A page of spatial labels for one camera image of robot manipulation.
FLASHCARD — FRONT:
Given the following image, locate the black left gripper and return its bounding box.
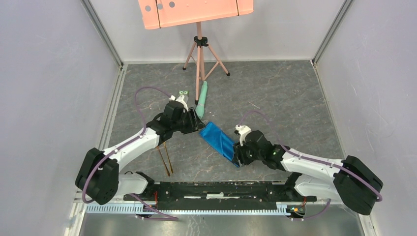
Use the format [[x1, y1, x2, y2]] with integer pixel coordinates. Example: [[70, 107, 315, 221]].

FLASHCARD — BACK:
[[172, 107, 206, 135]]

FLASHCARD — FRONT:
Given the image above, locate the blue cloth napkin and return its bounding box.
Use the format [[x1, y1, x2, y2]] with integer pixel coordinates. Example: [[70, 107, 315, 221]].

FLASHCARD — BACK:
[[199, 121, 239, 167]]

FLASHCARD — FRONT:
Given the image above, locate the gold spoon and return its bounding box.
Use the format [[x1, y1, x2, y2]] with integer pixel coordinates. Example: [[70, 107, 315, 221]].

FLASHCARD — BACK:
[[163, 142, 174, 174]]

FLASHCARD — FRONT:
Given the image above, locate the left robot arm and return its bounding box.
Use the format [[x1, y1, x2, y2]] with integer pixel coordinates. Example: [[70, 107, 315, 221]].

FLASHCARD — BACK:
[[75, 101, 206, 205]]

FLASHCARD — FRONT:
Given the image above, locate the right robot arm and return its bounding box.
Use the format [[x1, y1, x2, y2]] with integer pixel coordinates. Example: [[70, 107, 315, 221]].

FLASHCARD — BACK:
[[232, 125, 383, 215]]

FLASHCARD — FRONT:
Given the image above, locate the green owl toy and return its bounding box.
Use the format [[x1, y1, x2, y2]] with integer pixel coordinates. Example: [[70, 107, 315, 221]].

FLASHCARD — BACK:
[[178, 90, 189, 103]]

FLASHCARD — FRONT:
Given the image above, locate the mint green flashlight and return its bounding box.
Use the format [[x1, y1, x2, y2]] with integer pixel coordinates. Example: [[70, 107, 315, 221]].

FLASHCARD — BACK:
[[196, 81, 208, 119]]

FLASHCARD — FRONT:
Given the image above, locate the gold fork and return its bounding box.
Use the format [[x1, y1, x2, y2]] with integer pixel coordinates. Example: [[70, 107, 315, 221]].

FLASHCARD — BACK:
[[156, 146, 171, 177]]

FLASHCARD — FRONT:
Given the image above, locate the pink music stand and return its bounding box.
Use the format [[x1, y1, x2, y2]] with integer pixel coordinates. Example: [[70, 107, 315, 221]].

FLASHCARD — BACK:
[[138, 0, 254, 104]]

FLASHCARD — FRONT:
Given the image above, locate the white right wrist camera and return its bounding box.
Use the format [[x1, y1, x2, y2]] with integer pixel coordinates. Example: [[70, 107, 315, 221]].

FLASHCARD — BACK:
[[235, 124, 252, 146]]

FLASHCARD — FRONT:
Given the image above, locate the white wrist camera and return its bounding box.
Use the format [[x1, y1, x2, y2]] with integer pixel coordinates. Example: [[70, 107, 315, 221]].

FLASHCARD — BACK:
[[235, 124, 252, 146], [169, 95, 189, 113]]

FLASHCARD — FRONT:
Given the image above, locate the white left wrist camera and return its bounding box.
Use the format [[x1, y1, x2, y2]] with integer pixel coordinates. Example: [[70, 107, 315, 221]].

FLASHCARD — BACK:
[[169, 95, 189, 113]]

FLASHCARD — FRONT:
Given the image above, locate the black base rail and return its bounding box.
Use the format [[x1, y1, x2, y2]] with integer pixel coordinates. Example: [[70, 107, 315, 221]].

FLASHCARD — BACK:
[[138, 181, 317, 210]]

